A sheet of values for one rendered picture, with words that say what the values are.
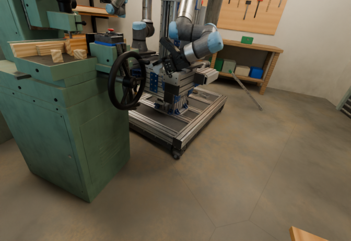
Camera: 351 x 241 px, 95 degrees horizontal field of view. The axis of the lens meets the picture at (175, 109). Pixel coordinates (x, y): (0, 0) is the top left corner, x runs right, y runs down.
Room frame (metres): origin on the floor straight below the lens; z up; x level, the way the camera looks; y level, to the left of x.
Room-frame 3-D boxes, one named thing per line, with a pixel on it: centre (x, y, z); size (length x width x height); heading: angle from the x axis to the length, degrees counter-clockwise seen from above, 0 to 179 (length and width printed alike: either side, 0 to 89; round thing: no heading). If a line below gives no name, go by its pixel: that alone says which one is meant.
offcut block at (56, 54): (0.64, 0.50, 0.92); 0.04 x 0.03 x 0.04; 39
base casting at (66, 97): (0.88, 0.68, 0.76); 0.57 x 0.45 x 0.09; 72
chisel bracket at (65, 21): (0.85, 0.58, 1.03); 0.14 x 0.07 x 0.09; 72
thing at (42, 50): (0.97, 0.52, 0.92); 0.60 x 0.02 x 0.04; 162
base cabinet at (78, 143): (0.88, 0.68, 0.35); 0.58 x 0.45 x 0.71; 72
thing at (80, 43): (0.86, 0.48, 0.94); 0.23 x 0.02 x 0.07; 162
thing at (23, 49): (0.91, 0.56, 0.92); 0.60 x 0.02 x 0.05; 162
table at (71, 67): (0.87, 0.44, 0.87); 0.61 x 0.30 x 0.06; 162
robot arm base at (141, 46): (1.54, 0.40, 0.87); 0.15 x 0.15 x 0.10
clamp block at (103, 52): (0.84, 0.36, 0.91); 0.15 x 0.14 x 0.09; 162
